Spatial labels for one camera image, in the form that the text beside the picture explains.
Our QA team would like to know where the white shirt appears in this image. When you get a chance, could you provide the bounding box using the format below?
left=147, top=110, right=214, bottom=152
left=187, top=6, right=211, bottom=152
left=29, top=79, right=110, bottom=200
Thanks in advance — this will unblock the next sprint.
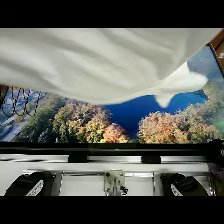
left=0, top=28, right=222, bottom=109

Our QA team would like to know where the silver frame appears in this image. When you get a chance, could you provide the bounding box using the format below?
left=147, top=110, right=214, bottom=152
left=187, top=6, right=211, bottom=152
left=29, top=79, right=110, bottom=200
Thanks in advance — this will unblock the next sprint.
left=0, top=153, right=221, bottom=197

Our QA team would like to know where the black cable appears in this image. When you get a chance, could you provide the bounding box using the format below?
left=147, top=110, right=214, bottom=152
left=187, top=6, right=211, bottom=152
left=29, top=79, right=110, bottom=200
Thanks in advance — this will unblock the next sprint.
left=1, top=85, right=45, bottom=118

